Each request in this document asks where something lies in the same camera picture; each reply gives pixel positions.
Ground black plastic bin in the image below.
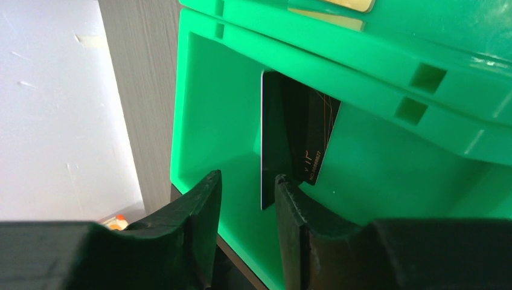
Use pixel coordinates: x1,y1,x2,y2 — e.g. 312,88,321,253
205,234,267,289

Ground gold card in bin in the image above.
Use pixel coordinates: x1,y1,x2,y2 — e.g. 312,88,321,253
287,0,375,31

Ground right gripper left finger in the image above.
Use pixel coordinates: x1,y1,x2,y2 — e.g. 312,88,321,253
1,170,222,289

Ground green plastic bin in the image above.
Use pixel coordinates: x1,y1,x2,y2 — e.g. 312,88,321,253
170,8,511,289

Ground dark credit card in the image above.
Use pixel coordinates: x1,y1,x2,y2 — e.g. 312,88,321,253
281,76,341,185

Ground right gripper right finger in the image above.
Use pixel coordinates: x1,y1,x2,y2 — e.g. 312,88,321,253
274,175,511,289

